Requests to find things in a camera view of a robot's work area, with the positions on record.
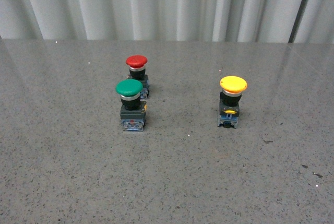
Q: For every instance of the yellow mushroom push button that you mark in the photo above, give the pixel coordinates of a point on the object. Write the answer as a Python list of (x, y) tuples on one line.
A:
[(230, 95)]

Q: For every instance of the green mushroom push button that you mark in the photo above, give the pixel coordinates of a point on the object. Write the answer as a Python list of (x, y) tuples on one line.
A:
[(133, 110)]

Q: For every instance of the red mushroom push button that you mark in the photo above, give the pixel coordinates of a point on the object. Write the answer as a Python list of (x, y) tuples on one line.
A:
[(137, 71)]

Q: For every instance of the white pleated curtain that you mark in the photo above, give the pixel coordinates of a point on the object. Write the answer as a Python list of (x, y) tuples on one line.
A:
[(286, 21)]

